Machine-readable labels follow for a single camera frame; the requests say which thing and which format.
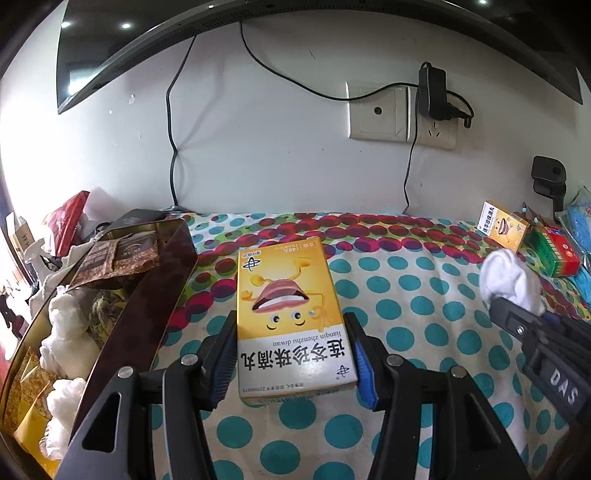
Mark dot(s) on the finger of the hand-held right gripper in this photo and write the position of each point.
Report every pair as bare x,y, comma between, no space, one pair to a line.
556,321
517,325

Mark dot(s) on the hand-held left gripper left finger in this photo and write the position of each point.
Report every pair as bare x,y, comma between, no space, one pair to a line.
221,369

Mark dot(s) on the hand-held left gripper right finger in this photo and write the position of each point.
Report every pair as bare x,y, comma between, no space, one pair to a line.
367,378

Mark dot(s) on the white sock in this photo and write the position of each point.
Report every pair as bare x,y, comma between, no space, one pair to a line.
508,277

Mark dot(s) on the yellow cartoon medicine box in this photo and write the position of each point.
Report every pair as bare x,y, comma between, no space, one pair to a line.
503,228
286,295

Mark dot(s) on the dark red gold box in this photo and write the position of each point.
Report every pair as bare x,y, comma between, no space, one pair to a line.
152,295

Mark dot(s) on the brown foil snack bag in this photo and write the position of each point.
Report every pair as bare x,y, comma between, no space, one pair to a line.
134,258

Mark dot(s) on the clear plastic bag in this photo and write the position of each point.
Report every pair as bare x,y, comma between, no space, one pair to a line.
64,406

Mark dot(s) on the yellow snack bag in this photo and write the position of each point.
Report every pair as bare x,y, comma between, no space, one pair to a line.
27,397

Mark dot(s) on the blue cloth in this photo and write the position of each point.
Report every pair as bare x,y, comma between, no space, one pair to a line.
585,286

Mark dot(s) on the green medicine box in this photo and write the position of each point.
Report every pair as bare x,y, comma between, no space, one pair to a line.
554,251

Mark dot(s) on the polka dot tablecloth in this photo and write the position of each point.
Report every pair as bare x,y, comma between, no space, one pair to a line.
415,295

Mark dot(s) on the blue mask pack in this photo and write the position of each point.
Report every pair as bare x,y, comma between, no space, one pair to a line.
579,217

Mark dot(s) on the white crumpled bundle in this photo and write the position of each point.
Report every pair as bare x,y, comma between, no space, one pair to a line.
69,355
69,314

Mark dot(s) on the dark grey flat box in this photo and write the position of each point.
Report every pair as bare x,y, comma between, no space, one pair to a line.
138,217

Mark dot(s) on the white paper sheet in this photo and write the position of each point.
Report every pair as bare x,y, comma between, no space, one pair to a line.
97,203

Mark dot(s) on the red packet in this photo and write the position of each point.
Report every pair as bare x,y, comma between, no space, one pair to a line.
69,217

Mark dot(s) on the black flat screen television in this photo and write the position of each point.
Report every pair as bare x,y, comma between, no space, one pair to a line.
138,27

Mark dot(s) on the black clamp mount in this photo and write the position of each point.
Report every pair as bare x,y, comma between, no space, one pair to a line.
547,173

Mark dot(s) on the white wall socket plate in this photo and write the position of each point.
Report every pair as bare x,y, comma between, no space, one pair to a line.
434,136
376,124

